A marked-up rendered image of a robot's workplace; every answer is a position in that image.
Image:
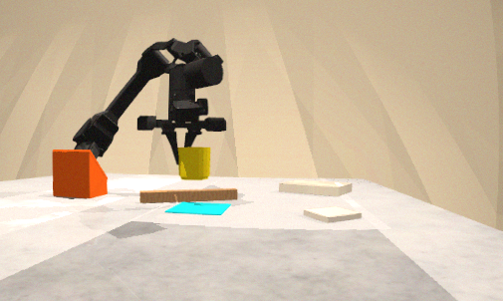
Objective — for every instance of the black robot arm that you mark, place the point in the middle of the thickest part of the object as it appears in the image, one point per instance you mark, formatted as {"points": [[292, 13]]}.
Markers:
{"points": [[200, 70]]}

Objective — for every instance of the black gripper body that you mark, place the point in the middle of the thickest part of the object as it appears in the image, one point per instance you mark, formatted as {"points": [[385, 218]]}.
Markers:
{"points": [[148, 123]]}

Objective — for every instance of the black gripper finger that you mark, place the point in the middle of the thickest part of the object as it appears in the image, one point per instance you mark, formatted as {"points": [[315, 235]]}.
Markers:
{"points": [[190, 138], [171, 135]]}

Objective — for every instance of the cream flat square tile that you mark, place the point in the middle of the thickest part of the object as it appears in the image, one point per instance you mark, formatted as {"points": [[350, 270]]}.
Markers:
{"points": [[332, 213]]}

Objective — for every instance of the tan flat bar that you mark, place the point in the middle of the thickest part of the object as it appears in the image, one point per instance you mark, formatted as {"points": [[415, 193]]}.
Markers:
{"points": [[183, 195]]}

